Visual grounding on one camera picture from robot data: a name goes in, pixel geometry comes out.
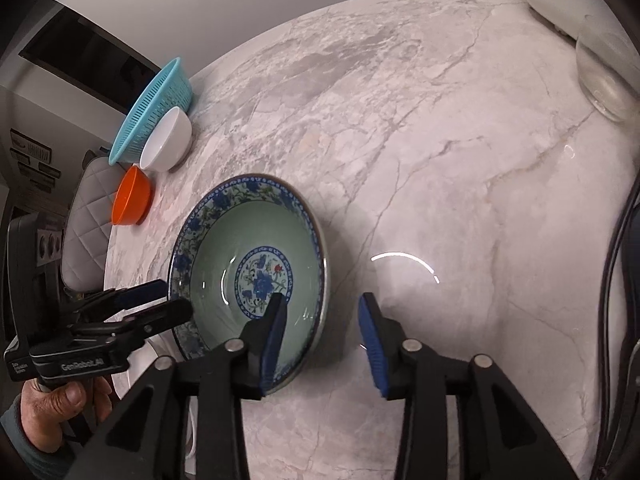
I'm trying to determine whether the clear glass cup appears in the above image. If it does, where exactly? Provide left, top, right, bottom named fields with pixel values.
left=575, top=27, right=638, bottom=123

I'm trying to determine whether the blue floral patterned bowl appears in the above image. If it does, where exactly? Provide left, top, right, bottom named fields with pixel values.
left=167, top=174, right=331, bottom=396

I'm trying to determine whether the group of framed wall pictures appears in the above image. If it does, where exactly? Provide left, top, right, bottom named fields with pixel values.
left=9, top=129, right=62, bottom=193

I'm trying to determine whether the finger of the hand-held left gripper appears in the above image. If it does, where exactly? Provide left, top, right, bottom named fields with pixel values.
left=70, top=299, right=194, bottom=343
left=75, top=280, right=169, bottom=312

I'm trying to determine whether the teal plastic colander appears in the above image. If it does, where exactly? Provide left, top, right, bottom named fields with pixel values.
left=109, top=57, right=195, bottom=166

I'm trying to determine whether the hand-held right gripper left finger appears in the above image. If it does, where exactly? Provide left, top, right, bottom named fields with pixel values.
left=82, top=292, right=290, bottom=480

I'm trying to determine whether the person's left forearm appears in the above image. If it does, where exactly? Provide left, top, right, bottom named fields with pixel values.
left=0, top=400, right=86, bottom=480

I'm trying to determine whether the small white bowl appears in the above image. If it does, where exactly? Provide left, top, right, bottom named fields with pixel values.
left=139, top=106, right=194, bottom=172

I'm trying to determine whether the grey quilted chair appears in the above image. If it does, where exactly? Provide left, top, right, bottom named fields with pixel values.
left=59, top=152, right=121, bottom=293

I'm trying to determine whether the orange bowl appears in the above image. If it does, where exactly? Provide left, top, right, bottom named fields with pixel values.
left=111, top=165, right=153, bottom=227

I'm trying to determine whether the navy blue electric cooker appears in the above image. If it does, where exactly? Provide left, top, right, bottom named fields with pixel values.
left=595, top=160, right=640, bottom=480

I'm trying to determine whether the dark door frame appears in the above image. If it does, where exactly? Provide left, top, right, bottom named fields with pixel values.
left=20, top=2, right=161, bottom=116

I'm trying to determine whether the large white plate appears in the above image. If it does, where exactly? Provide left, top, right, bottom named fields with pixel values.
left=114, top=332, right=199, bottom=480

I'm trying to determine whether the person's left hand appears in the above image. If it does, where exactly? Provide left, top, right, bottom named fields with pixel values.
left=20, top=377, right=114, bottom=450

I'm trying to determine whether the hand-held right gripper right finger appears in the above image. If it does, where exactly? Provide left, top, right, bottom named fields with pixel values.
left=357, top=292, right=558, bottom=480

